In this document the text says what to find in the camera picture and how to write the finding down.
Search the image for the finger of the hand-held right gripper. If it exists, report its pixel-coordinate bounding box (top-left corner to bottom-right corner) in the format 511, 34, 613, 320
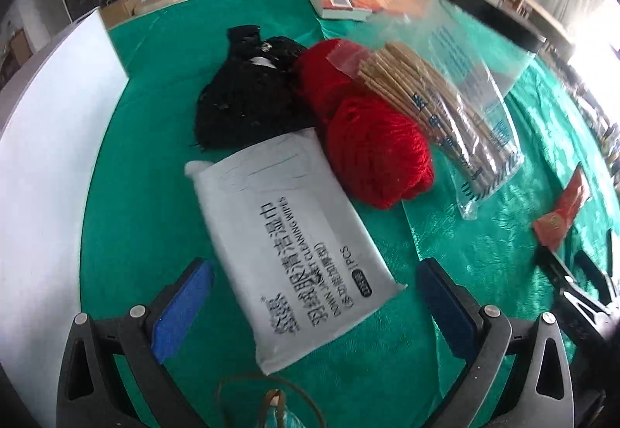
574, 251, 620, 305
535, 248, 611, 337

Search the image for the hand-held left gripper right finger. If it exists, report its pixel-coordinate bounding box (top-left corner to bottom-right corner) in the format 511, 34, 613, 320
415, 258, 575, 428

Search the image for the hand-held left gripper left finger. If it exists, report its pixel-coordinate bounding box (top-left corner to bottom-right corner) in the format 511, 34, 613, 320
57, 258, 216, 428

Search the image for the red packet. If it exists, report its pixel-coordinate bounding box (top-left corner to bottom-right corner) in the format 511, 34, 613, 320
532, 165, 591, 251

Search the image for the white wipes packet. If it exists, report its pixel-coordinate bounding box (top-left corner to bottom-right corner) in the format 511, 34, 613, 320
184, 130, 408, 375

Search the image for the teal embroidered sachet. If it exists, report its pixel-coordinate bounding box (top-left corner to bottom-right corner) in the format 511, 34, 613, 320
215, 372, 327, 428

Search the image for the red yarn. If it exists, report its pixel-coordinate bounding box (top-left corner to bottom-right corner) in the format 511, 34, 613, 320
291, 38, 435, 210

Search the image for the white cardboard box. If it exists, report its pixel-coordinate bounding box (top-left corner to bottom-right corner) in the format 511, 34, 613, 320
0, 6, 131, 428

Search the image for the clear bag of cotton swabs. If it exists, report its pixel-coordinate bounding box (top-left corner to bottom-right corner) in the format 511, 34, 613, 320
325, 0, 546, 222

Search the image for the black mesh pouf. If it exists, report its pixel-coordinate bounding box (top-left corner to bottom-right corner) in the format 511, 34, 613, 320
194, 24, 318, 153

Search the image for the green tablecloth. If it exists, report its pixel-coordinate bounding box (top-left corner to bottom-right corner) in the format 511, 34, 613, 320
80, 0, 620, 428

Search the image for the plastic jar with black lid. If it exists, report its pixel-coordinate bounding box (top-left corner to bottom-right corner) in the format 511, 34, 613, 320
436, 0, 547, 56

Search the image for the brown cardboard box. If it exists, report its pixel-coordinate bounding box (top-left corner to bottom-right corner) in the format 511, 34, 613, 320
99, 0, 142, 29

